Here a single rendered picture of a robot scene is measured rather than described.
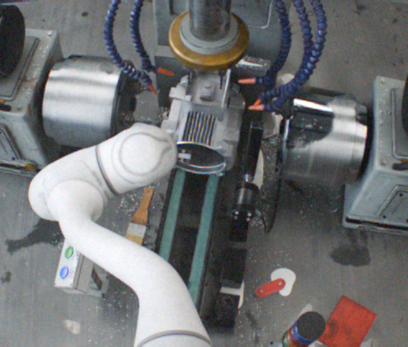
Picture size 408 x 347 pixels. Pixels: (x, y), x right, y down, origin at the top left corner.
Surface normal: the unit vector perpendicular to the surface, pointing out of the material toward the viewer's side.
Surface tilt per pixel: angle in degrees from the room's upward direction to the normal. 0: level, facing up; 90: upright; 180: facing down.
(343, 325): 1
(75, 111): 43
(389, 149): 0
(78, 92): 20
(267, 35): 90
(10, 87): 0
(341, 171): 69
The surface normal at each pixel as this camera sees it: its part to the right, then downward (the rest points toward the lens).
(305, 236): 0.02, -0.45
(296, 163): -0.15, 0.66
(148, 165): 0.19, 0.23
